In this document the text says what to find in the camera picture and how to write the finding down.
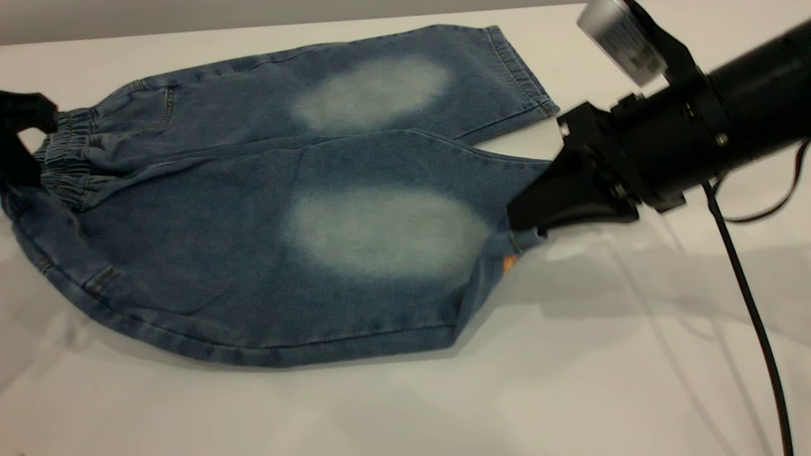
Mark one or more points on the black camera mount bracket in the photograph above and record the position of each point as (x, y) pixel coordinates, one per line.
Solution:
(675, 50)

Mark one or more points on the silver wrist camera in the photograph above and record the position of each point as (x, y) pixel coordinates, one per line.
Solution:
(618, 38)

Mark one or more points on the blue denim jeans with print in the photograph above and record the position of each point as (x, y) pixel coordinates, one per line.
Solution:
(190, 221)

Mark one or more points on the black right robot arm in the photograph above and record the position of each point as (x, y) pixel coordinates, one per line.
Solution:
(747, 107)

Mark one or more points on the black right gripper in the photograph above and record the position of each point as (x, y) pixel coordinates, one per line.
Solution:
(608, 149)

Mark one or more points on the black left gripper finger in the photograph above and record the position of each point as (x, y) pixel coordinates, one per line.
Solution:
(16, 161)
(25, 107)

